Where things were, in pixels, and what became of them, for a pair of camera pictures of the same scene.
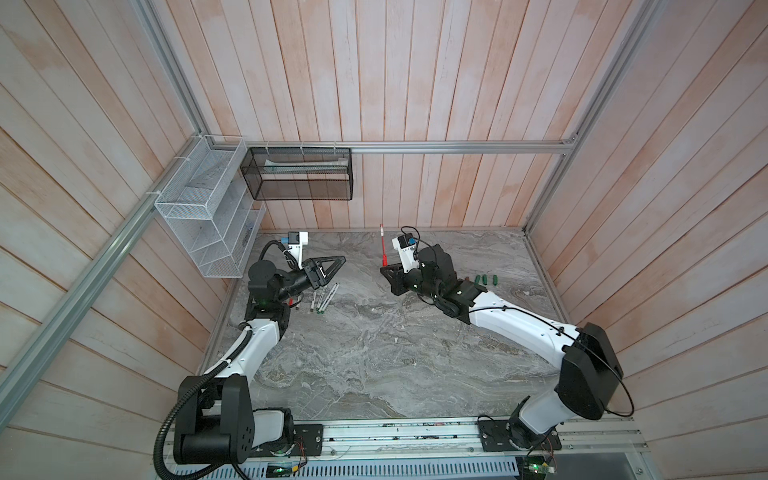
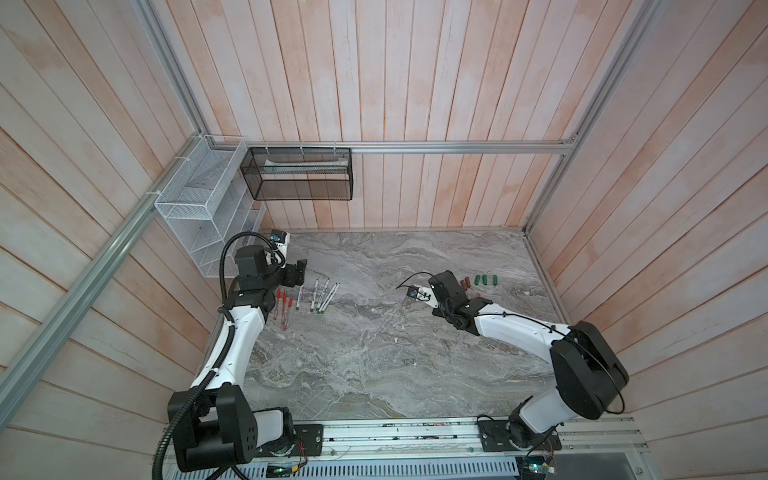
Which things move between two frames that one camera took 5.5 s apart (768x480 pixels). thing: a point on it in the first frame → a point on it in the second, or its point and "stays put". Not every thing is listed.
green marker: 320,311 stays put
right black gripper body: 409,282 → 440,311
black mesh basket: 299,173 stays put
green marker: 330,297 stays put
